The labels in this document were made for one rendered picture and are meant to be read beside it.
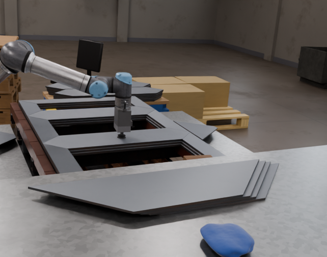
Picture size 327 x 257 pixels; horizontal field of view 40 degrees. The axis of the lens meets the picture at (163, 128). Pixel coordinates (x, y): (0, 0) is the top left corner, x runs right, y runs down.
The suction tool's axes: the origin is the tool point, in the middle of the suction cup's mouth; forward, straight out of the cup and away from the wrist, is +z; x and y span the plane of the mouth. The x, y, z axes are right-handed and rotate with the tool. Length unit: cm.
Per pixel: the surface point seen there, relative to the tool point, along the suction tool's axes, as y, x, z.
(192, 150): -18.3, -29.6, 0.8
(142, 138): -3.4, -9.5, -0.8
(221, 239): -130, 10, -24
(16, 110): 58, 47, 1
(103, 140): -3.5, 9.6, -0.9
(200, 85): 299, -168, 41
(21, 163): 15, 46, 15
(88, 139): -2.0, 16.3, -0.9
